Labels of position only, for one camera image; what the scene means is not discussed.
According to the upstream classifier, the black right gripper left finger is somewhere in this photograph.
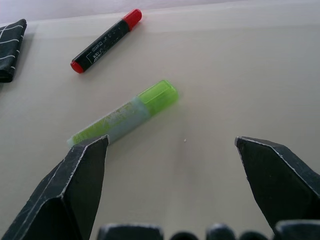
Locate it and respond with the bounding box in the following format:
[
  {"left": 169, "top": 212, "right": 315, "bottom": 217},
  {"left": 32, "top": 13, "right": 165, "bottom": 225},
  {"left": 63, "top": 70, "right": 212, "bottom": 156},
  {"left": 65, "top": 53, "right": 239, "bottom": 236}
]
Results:
[{"left": 0, "top": 134, "right": 111, "bottom": 240}]

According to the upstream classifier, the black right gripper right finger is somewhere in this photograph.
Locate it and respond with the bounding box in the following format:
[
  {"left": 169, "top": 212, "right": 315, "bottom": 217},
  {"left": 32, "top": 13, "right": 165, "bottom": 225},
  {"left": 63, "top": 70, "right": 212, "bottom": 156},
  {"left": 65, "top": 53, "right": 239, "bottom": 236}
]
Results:
[{"left": 234, "top": 135, "right": 320, "bottom": 230}]

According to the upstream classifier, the green highlighter pen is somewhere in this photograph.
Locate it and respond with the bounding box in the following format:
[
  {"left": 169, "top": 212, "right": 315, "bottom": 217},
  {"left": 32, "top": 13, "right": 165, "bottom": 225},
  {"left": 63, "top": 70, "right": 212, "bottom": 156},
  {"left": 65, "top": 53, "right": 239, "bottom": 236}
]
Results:
[{"left": 66, "top": 79, "right": 179, "bottom": 148}]

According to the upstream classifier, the black striped cloth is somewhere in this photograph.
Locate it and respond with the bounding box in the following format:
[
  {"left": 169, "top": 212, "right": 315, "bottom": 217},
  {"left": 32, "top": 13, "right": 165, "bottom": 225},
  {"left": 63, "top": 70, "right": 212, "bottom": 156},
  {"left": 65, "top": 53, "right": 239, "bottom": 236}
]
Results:
[{"left": 0, "top": 18, "right": 28, "bottom": 84}]

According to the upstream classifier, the black marker with red cap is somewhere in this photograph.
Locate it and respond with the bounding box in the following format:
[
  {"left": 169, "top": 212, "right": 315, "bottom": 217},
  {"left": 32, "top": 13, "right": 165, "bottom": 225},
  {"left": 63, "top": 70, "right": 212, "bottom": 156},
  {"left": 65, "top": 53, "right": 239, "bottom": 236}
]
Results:
[{"left": 70, "top": 8, "right": 143, "bottom": 75}]

